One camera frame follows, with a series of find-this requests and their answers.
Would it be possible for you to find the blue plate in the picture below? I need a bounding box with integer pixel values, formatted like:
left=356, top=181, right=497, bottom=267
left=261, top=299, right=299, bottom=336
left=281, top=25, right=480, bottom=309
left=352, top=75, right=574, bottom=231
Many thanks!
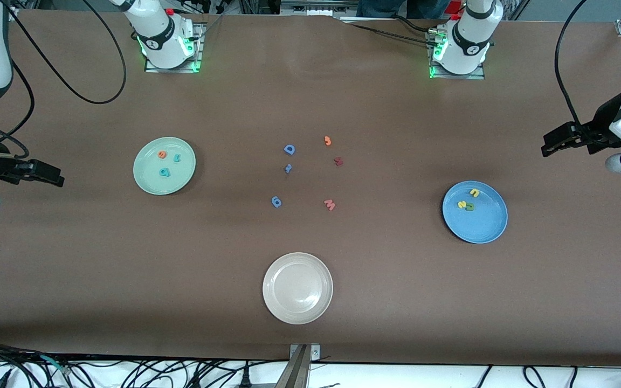
left=442, top=181, right=508, bottom=244

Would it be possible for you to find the pale green plate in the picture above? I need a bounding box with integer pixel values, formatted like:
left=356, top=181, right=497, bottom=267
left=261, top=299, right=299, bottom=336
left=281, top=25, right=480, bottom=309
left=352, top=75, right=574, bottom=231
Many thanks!
left=133, top=137, right=196, bottom=195

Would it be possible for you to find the person in blue jeans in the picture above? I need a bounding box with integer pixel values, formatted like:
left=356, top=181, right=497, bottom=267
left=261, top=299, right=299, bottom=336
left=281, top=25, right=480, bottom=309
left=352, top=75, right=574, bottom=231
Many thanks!
left=356, top=0, right=451, bottom=19

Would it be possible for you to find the beige white plate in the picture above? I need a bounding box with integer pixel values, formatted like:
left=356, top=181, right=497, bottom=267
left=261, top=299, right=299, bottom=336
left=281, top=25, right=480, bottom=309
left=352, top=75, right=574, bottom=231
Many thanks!
left=263, top=252, right=334, bottom=325

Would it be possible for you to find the grey power strip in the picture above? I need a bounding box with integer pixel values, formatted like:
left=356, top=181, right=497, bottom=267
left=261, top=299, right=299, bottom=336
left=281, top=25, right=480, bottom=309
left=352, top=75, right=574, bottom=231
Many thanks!
left=281, top=0, right=357, bottom=17

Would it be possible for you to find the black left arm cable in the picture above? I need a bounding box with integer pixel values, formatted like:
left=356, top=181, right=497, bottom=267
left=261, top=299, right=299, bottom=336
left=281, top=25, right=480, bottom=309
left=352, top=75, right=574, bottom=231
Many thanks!
left=554, top=0, right=621, bottom=127

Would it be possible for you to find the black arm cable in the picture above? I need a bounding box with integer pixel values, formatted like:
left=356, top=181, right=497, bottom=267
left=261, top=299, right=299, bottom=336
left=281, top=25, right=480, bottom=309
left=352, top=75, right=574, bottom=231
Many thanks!
left=554, top=0, right=621, bottom=127
left=0, top=0, right=127, bottom=160

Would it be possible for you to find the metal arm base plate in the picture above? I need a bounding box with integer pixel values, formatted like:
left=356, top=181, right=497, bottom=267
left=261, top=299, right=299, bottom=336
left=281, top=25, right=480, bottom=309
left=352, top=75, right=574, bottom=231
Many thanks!
left=429, top=30, right=486, bottom=80
left=144, top=23, right=204, bottom=73

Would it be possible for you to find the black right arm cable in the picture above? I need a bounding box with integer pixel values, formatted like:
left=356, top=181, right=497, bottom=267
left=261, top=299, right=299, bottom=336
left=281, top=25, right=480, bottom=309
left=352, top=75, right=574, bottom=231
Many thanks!
left=0, top=0, right=127, bottom=160

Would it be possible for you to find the teal floor cable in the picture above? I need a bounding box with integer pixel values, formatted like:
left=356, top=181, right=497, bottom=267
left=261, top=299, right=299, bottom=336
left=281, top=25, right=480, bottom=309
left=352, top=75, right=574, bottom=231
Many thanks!
left=41, top=356, right=68, bottom=375

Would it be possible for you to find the black cable on table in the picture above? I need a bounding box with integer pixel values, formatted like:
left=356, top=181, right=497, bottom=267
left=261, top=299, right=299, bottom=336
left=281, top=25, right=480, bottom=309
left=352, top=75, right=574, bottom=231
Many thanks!
left=343, top=16, right=440, bottom=46

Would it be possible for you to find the aluminium table bracket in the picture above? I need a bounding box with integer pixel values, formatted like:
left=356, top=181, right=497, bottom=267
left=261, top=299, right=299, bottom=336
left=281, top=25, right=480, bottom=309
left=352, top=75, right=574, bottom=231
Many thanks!
left=275, top=343, right=321, bottom=388

